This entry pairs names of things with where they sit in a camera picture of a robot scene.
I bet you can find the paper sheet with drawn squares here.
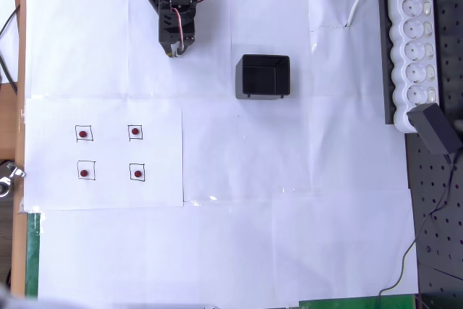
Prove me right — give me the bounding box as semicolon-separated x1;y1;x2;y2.
23;98;185;211

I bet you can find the white power strip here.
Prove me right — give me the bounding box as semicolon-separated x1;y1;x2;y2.
391;0;440;134

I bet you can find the metal clamp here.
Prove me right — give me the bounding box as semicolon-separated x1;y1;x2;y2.
0;159;27;198

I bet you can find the black rail bar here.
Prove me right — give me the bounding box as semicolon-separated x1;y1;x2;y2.
378;0;396;126

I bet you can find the green cutting mat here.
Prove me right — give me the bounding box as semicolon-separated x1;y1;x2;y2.
21;0;417;309

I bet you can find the black plastic bin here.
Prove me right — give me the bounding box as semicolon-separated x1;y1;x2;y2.
234;54;292;101

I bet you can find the thin black cable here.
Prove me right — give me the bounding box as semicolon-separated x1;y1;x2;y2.
378;153;461;309

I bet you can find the black power adapter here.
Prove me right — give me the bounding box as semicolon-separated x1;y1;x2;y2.
407;103;463;156

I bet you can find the black pegboard panel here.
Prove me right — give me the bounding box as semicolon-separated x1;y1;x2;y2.
404;0;463;296

